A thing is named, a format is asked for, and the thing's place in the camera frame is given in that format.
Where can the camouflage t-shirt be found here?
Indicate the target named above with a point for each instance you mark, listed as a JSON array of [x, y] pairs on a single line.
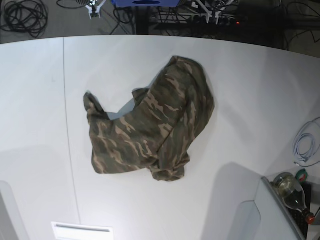
[[156, 135]]

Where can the black power strip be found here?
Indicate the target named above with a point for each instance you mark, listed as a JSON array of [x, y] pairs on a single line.
[[220, 20]]

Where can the blue plastic bin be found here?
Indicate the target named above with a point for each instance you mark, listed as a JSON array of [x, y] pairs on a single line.
[[146, 3]]

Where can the clear plastic bottle red cap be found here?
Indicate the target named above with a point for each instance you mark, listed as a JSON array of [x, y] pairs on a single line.
[[292, 195]]

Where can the green tape roll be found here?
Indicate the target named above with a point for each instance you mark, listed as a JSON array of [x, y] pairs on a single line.
[[301, 175]]

